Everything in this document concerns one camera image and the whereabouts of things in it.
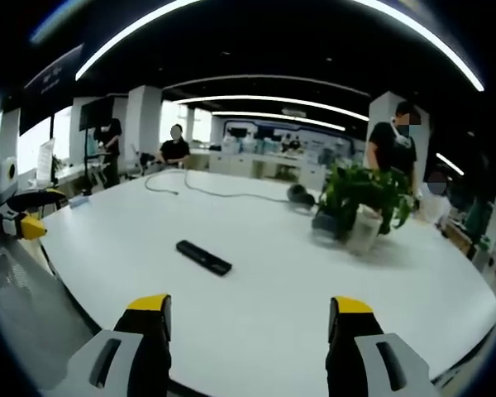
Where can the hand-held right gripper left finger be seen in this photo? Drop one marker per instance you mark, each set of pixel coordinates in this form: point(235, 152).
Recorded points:
point(120, 351)

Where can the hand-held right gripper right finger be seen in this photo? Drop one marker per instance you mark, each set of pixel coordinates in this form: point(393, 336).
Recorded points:
point(368, 351)

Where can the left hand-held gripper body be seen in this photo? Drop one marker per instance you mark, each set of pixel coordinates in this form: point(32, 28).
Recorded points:
point(3, 178)

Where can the black remote control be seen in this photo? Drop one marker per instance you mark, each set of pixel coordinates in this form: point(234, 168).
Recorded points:
point(203, 258)

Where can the grey mesh office chair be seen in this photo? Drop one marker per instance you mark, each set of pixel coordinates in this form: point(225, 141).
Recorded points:
point(29, 302)

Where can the black monitor on stand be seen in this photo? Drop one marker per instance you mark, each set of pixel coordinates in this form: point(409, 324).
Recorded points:
point(96, 124)

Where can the dark hanging banner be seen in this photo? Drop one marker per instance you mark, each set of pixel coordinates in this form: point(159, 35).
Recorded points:
point(51, 91)

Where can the white plant pot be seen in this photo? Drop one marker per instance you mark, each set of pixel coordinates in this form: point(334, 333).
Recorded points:
point(365, 231)

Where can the dark box beside plant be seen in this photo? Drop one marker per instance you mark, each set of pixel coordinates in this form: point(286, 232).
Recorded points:
point(326, 223)

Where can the green potted plant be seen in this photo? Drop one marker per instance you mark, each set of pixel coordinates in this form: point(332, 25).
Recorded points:
point(365, 190)

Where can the dark round object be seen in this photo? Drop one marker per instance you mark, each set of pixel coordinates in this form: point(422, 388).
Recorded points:
point(301, 195)

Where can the white office counter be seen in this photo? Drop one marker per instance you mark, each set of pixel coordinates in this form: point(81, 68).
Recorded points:
point(268, 163)

